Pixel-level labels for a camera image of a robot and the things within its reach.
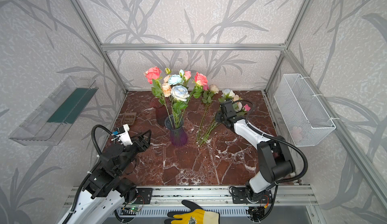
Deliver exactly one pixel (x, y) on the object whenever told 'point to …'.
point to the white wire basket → (300, 112)
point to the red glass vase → (162, 110)
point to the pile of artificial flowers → (208, 122)
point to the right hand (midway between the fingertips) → (219, 110)
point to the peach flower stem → (167, 91)
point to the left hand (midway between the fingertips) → (150, 128)
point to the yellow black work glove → (194, 215)
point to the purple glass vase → (179, 135)
